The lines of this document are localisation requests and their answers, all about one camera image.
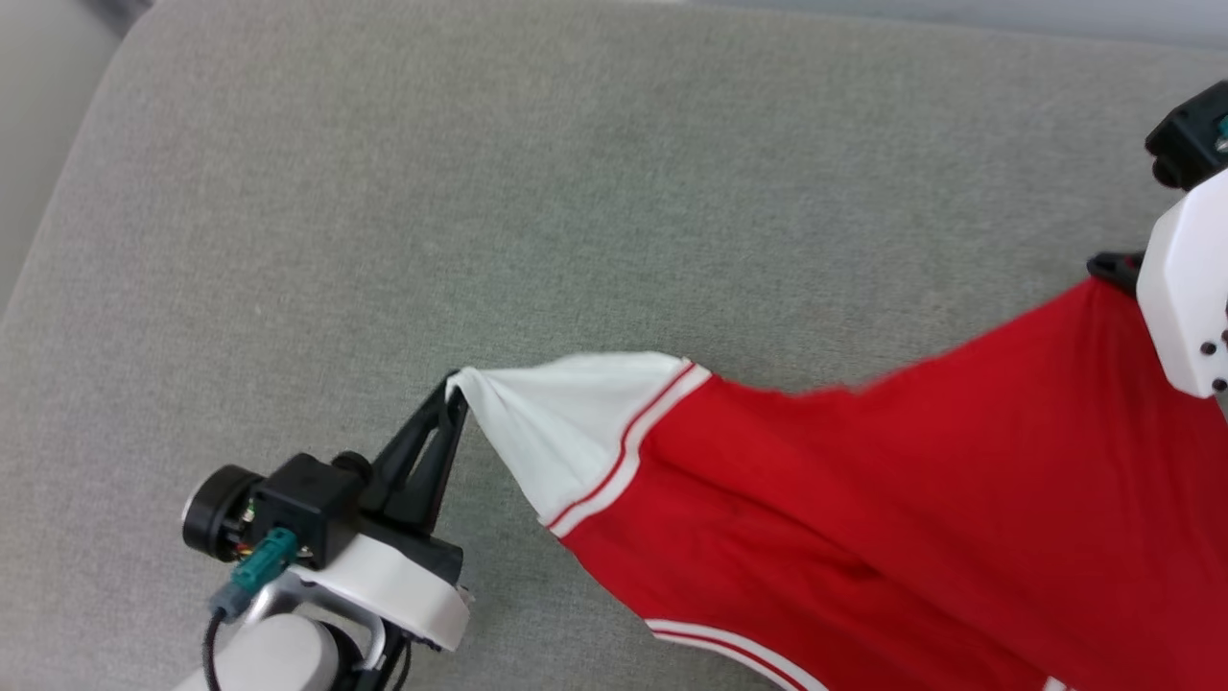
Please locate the red garment with white trim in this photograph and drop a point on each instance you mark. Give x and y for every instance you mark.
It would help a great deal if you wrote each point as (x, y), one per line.
(911, 528)

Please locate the grey fabric sofa cushion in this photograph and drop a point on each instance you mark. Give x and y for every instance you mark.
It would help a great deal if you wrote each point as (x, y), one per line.
(480, 192)

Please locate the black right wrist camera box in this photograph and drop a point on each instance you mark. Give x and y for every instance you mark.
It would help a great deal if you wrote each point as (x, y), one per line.
(1190, 134)

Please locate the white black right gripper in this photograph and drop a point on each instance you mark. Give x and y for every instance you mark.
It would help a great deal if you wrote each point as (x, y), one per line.
(1190, 288)

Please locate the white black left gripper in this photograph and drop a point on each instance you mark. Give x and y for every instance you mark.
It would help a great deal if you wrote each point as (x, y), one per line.
(403, 595)

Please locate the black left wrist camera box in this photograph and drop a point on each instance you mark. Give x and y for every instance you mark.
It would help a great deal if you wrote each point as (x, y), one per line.
(312, 504)

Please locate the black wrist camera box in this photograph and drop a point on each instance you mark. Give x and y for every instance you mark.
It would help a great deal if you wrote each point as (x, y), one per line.
(1190, 134)
(312, 504)

